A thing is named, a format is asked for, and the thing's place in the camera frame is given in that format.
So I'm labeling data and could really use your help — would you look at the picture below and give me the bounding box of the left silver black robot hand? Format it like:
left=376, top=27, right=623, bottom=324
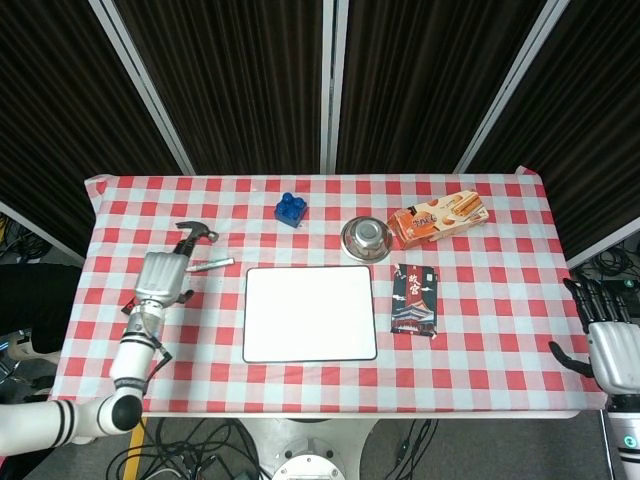
left=132, top=251, right=196, bottom=309

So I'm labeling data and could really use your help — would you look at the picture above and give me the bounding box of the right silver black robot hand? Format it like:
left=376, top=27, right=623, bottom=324
left=548, top=277, right=640, bottom=396

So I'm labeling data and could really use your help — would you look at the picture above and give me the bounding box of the green white marker pen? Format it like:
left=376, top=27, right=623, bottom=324
left=185, top=257, right=235, bottom=274

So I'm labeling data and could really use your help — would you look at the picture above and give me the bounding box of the red white checkered tablecloth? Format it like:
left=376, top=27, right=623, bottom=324
left=83, top=169, right=609, bottom=416

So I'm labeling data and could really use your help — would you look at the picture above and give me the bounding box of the black red claw hammer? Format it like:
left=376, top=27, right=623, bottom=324
left=121, top=220, right=220, bottom=315

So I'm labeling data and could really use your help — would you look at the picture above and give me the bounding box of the blue toy building block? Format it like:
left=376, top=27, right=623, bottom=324
left=273, top=191, right=309, bottom=229

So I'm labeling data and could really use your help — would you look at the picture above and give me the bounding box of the dark ribbed partition panel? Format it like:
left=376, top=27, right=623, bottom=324
left=0, top=0, right=186, bottom=256
left=113, top=0, right=334, bottom=175
left=335, top=0, right=549, bottom=174
left=469, top=0, right=640, bottom=261

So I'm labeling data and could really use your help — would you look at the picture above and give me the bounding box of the dark blue palace print packet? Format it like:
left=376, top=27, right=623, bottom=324
left=388, top=263, right=441, bottom=341

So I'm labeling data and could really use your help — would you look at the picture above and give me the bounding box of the stainless steel bowl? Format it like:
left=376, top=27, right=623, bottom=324
left=340, top=215, right=392, bottom=263

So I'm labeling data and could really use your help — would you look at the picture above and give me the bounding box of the orange biscuit box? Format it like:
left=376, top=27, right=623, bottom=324
left=387, top=188, right=490, bottom=251

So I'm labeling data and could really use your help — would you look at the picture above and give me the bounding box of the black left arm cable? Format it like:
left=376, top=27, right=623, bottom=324
left=146, top=339, right=174, bottom=387

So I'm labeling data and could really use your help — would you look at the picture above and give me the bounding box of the white partition frame post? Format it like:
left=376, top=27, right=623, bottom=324
left=319, top=0, right=350, bottom=175
left=0, top=199, right=86, bottom=265
left=453, top=0, right=572, bottom=175
left=567, top=219, right=640, bottom=269
left=88, top=0, right=196, bottom=176

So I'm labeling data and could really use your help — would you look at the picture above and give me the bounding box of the white board black frame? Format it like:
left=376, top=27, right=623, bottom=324
left=242, top=265, right=378, bottom=364

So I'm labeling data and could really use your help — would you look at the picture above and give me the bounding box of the black floor cable bundle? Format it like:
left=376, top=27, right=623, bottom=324
left=377, top=417, right=454, bottom=480
left=107, top=417, right=274, bottom=480

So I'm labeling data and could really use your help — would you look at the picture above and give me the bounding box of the white pedestal with round flange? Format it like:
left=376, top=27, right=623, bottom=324
left=238, top=415, right=382, bottom=480

